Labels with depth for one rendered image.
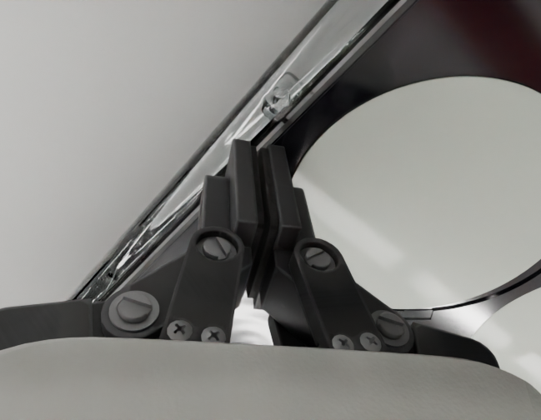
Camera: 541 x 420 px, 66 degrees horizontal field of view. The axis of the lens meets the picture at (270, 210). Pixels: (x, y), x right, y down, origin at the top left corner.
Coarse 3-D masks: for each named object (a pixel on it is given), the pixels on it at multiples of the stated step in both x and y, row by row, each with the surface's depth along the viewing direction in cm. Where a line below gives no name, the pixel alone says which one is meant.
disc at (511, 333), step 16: (512, 304) 17; (528, 304) 17; (496, 320) 18; (512, 320) 18; (528, 320) 18; (480, 336) 19; (496, 336) 19; (512, 336) 19; (528, 336) 18; (496, 352) 19; (512, 352) 19; (528, 352) 19; (512, 368) 20; (528, 368) 20
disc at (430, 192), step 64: (384, 128) 12; (448, 128) 12; (512, 128) 12; (320, 192) 14; (384, 192) 14; (448, 192) 14; (512, 192) 14; (384, 256) 16; (448, 256) 16; (512, 256) 16
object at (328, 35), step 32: (352, 0) 10; (384, 0) 10; (320, 32) 11; (352, 32) 11; (288, 64) 11; (320, 64) 11; (256, 96) 12; (224, 128) 13; (256, 128) 12; (192, 160) 14; (224, 160) 13; (160, 192) 15; (192, 192) 14; (160, 224) 15; (128, 256) 16; (96, 288) 17
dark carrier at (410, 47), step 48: (432, 0) 10; (480, 0) 10; (528, 0) 10; (384, 48) 11; (432, 48) 11; (480, 48) 11; (528, 48) 11; (336, 96) 12; (288, 144) 13; (528, 288) 17; (240, 336) 20
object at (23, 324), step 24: (0, 312) 8; (24, 312) 8; (48, 312) 8; (72, 312) 8; (96, 312) 8; (0, 336) 7; (24, 336) 7; (48, 336) 7; (72, 336) 8; (96, 336) 8
